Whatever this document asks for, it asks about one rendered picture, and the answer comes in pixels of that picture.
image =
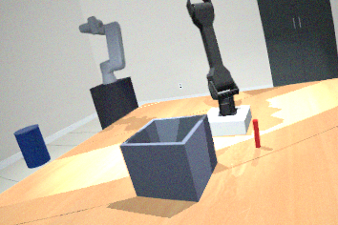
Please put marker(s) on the red peg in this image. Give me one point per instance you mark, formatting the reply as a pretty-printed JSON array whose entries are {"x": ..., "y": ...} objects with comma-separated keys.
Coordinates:
[{"x": 256, "y": 133}]

